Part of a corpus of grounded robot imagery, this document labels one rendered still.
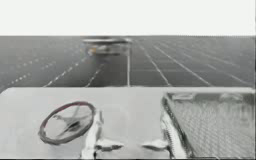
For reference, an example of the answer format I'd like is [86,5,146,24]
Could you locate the grey table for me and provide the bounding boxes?
[0,86,256,160]

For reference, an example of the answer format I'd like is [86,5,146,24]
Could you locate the grey mesh tray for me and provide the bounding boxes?
[162,91,256,159]

